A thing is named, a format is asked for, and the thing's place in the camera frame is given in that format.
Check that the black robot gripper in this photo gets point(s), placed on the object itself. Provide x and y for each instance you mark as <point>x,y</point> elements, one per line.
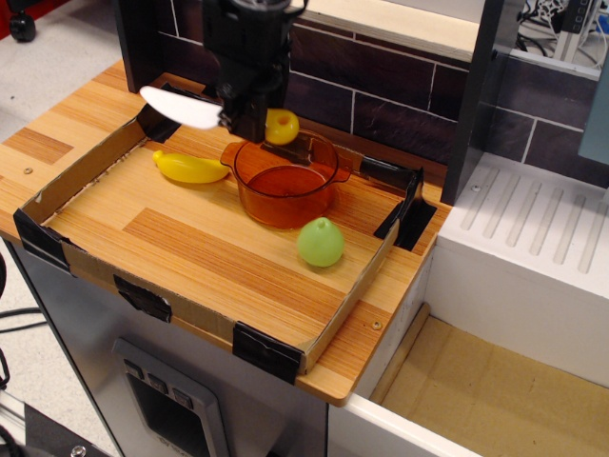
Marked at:
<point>250,40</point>

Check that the white yellow toy knife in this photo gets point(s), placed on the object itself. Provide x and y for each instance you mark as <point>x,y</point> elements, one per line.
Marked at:
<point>282,126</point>

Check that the orange transparent plastic pot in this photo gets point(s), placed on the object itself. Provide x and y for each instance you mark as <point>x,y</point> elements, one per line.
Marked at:
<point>286,187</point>

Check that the cardboard fence with black tape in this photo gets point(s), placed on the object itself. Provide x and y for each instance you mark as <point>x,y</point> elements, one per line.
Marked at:
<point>190,255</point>

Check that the yellow toy banana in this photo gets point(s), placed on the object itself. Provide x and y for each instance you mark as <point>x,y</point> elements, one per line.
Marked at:
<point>189,169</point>

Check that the green toy pear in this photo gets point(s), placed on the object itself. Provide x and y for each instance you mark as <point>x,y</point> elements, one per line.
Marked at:
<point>320,243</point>

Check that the black caster wheel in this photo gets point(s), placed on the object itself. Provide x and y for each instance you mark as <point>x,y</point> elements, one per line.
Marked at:
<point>22,27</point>

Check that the grey toy oven front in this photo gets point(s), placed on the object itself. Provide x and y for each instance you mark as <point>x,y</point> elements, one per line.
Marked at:
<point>184,415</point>

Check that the white toy sink unit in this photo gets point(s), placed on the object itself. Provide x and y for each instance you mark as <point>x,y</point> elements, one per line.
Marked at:
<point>501,348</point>

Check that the dark grey vertical post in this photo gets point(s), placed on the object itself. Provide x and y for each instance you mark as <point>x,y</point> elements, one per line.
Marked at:
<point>496,38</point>

